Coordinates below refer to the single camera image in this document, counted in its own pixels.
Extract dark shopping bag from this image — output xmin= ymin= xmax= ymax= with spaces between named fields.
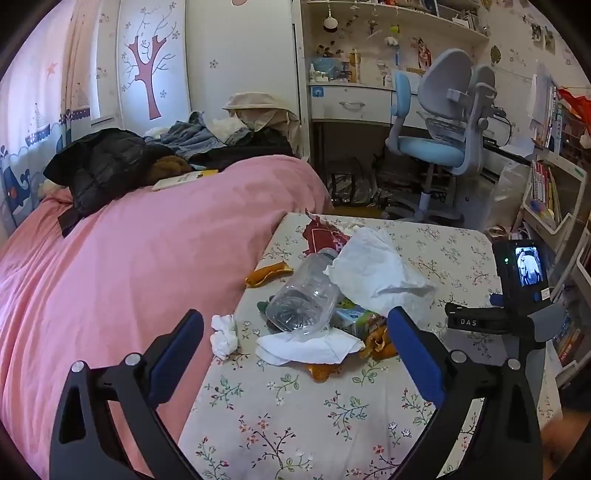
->
xmin=328 ymin=173 xmax=375 ymax=206

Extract white desk hutch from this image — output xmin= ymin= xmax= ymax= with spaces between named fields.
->
xmin=300 ymin=0 xmax=490 ymax=86

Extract white desk with drawers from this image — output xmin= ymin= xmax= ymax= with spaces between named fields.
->
xmin=307 ymin=80 xmax=532 ymax=185

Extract brown plush cloth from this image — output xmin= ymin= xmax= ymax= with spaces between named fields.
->
xmin=148 ymin=155 xmax=194 ymax=185

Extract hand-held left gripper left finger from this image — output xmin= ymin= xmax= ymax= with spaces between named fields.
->
xmin=48 ymin=308 xmax=206 ymax=480

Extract green blue drink carton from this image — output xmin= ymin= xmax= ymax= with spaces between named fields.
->
xmin=332 ymin=300 xmax=384 ymax=337

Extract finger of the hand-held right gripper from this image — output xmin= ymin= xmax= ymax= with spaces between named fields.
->
xmin=444 ymin=301 xmax=506 ymax=331

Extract white book rack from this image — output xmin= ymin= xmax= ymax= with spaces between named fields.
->
xmin=517 ymin=143 xmax=591 ymax=296

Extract small white tissue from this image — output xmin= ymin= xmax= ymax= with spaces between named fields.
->
xmin=210 ymin=314 xmax=239 ymax=361

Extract row of upright books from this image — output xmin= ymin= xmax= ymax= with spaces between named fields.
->
xmin=530 ymin=74 xmax=568 ymax=149

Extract orange peel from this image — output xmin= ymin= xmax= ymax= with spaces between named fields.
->
xmin=245 ymin=261 xmax=294 ymax=288
xmin=360 ymin=325 xmax=399 ymax=360
xmin=302 ymin=362 xmax=345 ymax=383

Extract white cloth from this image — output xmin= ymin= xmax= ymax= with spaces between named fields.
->
xmin=205 ymin=116 xmax=250 ymax=141

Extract dark garment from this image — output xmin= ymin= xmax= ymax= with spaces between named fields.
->
xmin=189 ymin=129 xmax=296 ymax=169

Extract wardrobe door with tree decal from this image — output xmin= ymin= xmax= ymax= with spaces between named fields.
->
xmin=115 ymin=0 xmax=192 ymax=132

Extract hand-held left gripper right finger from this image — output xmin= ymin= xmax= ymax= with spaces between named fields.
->
xmin=387 ymin=305 xmax=543 ymax=480

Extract blue denim clothes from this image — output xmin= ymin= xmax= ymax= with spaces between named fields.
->
xmin=144 ymin=111 xmax=252 ymax=158

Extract red snack wrapper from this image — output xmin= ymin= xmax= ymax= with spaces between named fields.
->
xmin=302 ymin=210 xmax=356 ymax=257

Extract red bag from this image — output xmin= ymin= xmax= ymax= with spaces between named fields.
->
xmin=556 ymin=88 xmax=591 ymax=134

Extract clear plastic bottle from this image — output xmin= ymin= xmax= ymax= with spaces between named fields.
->
xmin=265 ymin=248 xmax=342 ymax=342

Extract blue box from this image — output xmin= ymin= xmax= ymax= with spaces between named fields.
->
xmin=311 ymin=58 xmax=345 ymax=81

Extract black puffer jacket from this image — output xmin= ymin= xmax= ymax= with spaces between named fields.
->
xmin=43 ymin=128 xmax=181 ymax=238

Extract pink printed curtain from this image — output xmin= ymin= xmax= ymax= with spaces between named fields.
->
xmin=0 ymin=0 xmax=121 ymax=232

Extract large white tissue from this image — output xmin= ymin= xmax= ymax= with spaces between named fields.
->
xmin=323 ymin=226 xmax=437 ymax=324

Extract pink blanket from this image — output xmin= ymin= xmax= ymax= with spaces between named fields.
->
xmin=0 ymin=154 xmax=333 ymax=480

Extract yellow book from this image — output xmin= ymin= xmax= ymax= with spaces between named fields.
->
xmin=152 ymin=169 xmax=219 ymax=191

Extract clear plastic bag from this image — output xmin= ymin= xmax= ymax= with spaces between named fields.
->
xmin=492 ymin=161 xmax=529 ymax=227

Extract blue grey desk chair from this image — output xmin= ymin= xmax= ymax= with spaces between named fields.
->
xmin=385 ymin=48 xmax=513 ymax=222

